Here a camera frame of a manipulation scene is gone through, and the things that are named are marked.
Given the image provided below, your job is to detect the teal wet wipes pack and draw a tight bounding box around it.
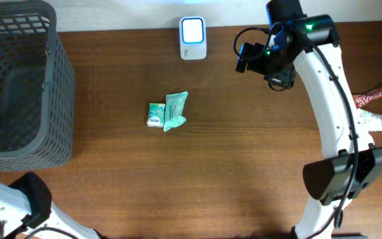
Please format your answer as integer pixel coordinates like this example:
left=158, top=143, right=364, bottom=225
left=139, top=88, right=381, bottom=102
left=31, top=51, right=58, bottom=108
left=163, top=92, right=188, bottom=132

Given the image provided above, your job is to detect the small green tissue pack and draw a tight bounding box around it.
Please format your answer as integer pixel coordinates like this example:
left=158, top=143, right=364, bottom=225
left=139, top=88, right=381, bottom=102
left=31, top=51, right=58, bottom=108
left=147, top=103, right=165, bottom=127

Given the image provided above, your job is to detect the white floral cream tube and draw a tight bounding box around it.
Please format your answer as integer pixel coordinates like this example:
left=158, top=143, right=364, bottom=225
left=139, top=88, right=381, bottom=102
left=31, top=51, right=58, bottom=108
left=357, top=109, right=382, bottom=131

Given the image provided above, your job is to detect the orange chocolate bar wrapper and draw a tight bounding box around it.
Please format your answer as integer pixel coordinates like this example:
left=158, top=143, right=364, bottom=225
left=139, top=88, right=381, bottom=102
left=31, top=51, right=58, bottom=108
left=352, top=87, right=382, bottom=109

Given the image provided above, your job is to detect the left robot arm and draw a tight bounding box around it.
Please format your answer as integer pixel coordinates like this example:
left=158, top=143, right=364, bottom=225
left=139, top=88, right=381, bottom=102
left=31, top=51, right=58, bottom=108
left=0, top=172, right=105, bottom=239

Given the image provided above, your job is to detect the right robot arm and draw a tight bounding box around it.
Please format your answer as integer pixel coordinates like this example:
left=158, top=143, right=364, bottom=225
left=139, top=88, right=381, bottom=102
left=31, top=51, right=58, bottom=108
left=234, top=0, right=382, bottom=238

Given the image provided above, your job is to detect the white barcode scanner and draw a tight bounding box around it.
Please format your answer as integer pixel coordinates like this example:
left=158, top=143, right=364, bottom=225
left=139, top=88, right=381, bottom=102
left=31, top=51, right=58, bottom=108
left=178, top=16, right=207, bottom=60

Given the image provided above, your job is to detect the grey plastic mesh basket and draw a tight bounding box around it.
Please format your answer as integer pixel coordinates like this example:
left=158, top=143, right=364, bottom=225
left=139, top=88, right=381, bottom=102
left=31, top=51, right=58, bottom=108
left=0, top=1, right=75, bottom=171

